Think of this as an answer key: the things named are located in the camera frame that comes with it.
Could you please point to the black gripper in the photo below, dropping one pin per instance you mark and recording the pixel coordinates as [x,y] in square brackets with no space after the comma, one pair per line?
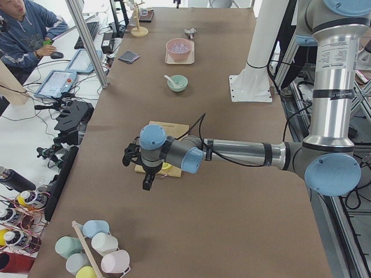
[151,169]

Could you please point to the white ceramic spoon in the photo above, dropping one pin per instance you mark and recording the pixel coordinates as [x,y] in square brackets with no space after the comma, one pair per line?
[173,83]

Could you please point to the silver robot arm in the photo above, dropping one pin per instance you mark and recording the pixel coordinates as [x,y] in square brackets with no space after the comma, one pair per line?
[204,4]
[324,159]

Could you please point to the metal ice scoop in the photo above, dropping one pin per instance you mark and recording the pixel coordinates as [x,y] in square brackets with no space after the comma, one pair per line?
[190,33]

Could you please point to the pink bowl of ice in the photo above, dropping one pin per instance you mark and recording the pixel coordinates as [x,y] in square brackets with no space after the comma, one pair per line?
[179,49]

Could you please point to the mint green bowl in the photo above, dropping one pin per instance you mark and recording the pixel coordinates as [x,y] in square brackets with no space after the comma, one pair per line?
[178,79]

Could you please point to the lemon slice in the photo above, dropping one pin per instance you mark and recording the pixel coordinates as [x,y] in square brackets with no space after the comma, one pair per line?
[166,166]

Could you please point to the wooden mug tree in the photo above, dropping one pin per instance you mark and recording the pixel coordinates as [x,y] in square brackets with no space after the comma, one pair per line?
[138,30]

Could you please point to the cream plastic tray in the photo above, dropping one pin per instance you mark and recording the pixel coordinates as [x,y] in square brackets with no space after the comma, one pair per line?
[188,61]

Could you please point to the bamboo cutting board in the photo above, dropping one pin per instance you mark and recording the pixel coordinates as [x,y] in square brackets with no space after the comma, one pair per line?
[175,130]

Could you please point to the blue plastic cup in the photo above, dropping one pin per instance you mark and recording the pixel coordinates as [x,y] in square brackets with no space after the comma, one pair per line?
[93,227]

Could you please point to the grey folded cloth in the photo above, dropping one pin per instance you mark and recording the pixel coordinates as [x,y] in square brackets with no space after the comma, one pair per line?
[129,57]

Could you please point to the white plastic cup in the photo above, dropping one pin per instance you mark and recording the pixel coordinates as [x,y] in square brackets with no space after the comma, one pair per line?
[104,243]

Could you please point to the pink plastic cup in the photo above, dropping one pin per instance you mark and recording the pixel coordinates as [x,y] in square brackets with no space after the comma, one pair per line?
[116,262]

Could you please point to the green plastic cup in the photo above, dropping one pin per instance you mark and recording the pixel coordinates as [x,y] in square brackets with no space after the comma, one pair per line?
[67,246]

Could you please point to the grey plastic cup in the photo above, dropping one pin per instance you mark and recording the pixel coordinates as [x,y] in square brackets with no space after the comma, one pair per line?
[75,262]

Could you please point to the yellow plastic cup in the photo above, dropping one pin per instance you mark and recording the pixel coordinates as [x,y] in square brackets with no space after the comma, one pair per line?
[86,272]

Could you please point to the yellow sauce bottle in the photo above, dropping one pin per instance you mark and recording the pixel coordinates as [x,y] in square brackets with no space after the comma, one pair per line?
[34,199]

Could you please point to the black computer mouse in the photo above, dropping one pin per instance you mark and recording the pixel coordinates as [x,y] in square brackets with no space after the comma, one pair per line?
[56,55]

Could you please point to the upper teach pendant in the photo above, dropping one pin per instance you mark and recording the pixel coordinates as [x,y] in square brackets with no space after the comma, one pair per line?
[56,84]

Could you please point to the seated person in hoodie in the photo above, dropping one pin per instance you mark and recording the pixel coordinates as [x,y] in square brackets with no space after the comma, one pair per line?
[30,26]

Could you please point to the aluminium frame post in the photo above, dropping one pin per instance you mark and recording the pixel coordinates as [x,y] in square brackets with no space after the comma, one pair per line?
[87,40]

